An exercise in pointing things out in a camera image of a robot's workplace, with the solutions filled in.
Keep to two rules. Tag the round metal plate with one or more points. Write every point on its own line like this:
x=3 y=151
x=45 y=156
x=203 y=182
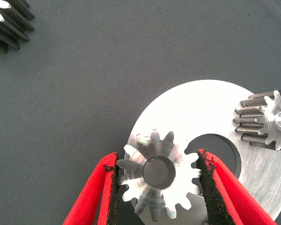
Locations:
x=201 y=107

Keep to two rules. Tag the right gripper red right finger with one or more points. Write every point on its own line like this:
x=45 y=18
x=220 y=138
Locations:
x=224 y=199

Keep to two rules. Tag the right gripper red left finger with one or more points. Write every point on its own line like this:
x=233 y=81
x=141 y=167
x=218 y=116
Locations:
x=93 y=194

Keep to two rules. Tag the small steel gear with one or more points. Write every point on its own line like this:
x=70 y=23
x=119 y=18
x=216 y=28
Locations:
x=176 y=152
x=271 y=117

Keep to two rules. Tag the dark grey table cloth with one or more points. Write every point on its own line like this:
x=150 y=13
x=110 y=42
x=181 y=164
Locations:
x=84 y=82

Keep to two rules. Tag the large steel gear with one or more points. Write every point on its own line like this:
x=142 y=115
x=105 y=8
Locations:
x=9 y=25

